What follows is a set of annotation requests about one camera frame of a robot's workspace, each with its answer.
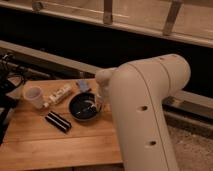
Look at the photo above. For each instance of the black white striped box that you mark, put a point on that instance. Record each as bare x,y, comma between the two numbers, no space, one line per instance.
58,121

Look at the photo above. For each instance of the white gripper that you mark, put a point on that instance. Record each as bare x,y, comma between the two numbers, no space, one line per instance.
101,97

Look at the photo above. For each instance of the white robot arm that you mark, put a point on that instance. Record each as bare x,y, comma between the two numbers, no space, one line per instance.
135,92

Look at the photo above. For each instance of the metal bracket right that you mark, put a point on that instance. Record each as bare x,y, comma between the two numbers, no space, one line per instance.
171,17

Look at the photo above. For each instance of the metal bracket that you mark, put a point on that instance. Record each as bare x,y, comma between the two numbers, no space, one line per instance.
171,17
107,12

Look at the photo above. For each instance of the dark ceramic bowl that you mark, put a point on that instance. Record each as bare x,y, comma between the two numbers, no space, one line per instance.
79,104

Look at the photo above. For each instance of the white printed tube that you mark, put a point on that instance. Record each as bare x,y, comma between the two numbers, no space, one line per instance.
58,95

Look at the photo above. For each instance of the metal bracket left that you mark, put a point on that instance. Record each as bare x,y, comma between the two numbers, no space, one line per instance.
107,12

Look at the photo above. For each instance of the blue sponge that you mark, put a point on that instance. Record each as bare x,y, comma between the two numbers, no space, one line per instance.
83,86

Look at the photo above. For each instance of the translucent plastic cup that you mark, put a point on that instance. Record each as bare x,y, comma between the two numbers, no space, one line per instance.
34,95

